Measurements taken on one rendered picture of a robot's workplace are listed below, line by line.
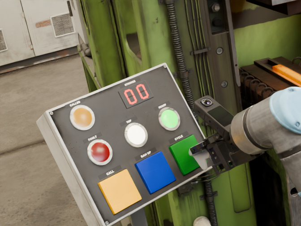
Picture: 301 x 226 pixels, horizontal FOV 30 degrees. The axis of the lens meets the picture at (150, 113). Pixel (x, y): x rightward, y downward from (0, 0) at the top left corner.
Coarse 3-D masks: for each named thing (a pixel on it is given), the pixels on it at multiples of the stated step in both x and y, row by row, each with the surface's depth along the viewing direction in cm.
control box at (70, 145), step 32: (160, 64) 137; (96, 96) 126; (128, 96) 129; (160, 96) 134; (64, 128) 120; (96, 128) 123; (128, 128) 127; (160, 128) 131; (192, 128) 135; (64, 160) 121; (128, 160) 125; (96, 192) 119; (160, 192) 126; (96, 224) 120
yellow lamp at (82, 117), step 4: (80, 108) 123; (84, 108) 123; (76, 112) 122; (80, 112) 123; (84, 112) 123; (88, 112) 123; (76, 116) 122; (80, 116) 122; (84, 116) 123; (88, 116) 123; (76, 120) 122; (80, 120) 122; (84, 120) 122; (88, 120) 123; (80, 124) 122; (84, 124) 122; (88, 124) 123
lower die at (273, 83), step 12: (276, 60) 190; (288, 60) 188; (240, 72) 189; (252, 72) 184; (264, 72) 182; (276, 72) 177; (300, 72) 175; (252, 84) 176; (276, 84) 169; (288, 84) 168; (252, 96) 173; (264, 96) 165
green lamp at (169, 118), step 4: (164, 112) 132; (168, 112) 133; (172, 112) 133; (164, 116) 132; (168, 116) 132; (172, 116) 133; (176, 116) 134; (164, 120) 132; (168, 120) 132; (172, 120) 132; (176, 120) 133; (164, 124) 131; (168, 124) 132; (172, 124) 132; (176, 124) 133
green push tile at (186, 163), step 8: (192, 136) 133; (176, 144) 131; (184, 144) 131; (192, 144) 132; (176, 152) 130; (184, 152) 131; (176, 160) 130; (184, 160) 130; (192, 160) 131; (184, 168) 129; (192, 168) 130
